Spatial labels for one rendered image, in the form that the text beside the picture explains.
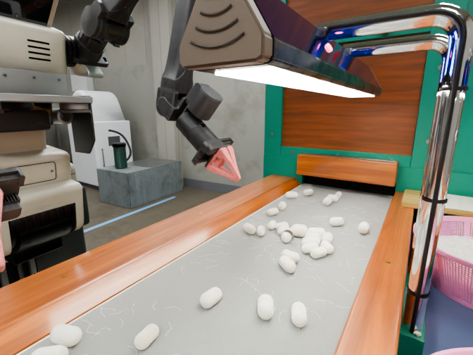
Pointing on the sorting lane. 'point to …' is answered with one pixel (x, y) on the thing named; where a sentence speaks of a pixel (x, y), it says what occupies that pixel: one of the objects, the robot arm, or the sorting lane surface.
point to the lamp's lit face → (264, 75)
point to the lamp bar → (267, 44)
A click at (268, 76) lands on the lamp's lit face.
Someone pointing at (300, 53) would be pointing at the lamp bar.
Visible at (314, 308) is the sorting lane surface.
